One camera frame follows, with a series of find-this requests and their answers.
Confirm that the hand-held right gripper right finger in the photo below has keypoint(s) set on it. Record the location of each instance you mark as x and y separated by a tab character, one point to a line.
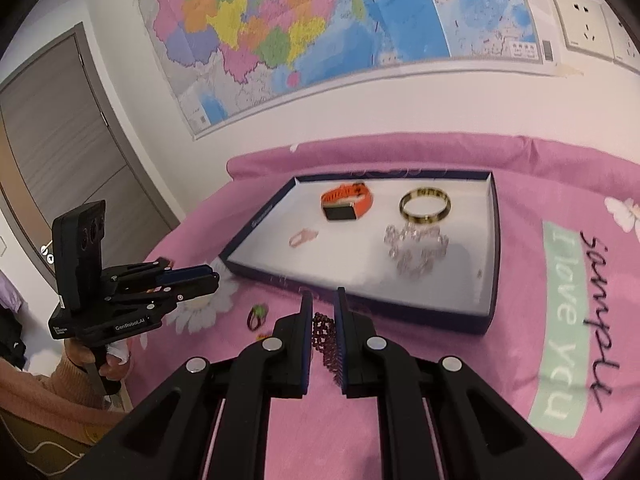
339	355

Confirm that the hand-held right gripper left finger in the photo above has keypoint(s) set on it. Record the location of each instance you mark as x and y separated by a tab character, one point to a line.
308	360

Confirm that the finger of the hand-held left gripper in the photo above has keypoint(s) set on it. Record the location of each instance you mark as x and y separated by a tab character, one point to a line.
187	272
195	287

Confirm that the dark blue cardboard box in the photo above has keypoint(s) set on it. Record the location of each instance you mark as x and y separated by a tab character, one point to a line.
360	265

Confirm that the pink hair clip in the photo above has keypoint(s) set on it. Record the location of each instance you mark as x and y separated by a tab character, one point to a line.
300	239

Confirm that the orange smartwatch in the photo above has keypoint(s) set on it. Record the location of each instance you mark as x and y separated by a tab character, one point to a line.
350	202

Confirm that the tortoiseshell bangle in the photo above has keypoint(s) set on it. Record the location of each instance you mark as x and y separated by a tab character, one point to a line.
407	212

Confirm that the person's left forearm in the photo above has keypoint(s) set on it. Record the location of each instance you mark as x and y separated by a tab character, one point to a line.
40	385

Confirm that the person's left hand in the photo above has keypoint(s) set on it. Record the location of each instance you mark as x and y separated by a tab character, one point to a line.
82	355

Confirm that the purple cloth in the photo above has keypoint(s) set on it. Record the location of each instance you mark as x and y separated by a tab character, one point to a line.
7	290

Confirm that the dark clothes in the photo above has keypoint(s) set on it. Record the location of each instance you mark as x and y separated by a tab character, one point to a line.
10	335

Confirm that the wooden door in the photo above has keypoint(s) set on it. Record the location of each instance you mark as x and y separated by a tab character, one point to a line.
65	135

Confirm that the olive cloth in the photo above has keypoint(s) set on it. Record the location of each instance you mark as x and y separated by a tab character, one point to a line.
40	445

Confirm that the colourful wall map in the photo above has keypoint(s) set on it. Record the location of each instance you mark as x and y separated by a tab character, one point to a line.
325	25

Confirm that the white wall socket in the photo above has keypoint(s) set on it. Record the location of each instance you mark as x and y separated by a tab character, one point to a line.
582	25
625	37

